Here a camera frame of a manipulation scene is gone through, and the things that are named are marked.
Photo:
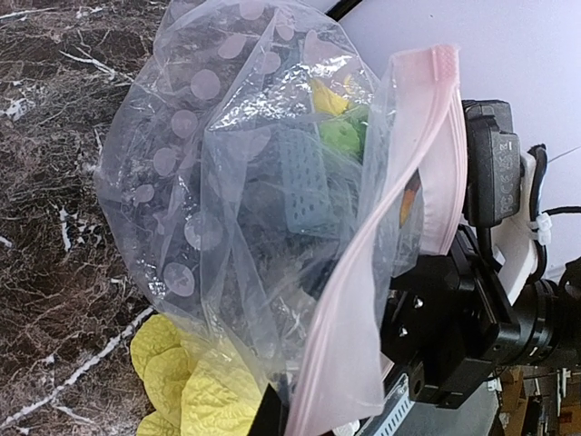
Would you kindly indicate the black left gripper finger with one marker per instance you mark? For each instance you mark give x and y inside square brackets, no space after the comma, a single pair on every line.
[271,417]

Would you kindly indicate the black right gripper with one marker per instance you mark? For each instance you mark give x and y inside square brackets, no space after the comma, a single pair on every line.
[449,323]

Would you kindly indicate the yellow white napa cabbage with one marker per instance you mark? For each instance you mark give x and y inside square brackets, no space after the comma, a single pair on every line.
[196,387]

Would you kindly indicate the clear zip top bag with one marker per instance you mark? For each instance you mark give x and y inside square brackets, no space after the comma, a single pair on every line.
[190,183]

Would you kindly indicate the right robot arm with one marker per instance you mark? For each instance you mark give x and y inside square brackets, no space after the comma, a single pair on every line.
[546,324]

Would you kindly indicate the light blue plastic basket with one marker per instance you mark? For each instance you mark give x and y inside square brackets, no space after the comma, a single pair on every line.
[307,203]

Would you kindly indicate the green bell pepper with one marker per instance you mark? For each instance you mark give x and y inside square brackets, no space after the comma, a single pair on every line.
[346,133]

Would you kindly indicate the orange yellow mango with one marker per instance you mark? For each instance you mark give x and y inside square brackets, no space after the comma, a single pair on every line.
[326,101]

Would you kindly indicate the white slotted cable duct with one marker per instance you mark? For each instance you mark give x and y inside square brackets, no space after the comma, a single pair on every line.
[397,407]

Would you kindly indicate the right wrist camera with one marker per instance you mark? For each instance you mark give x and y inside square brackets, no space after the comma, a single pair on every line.
[503,196]

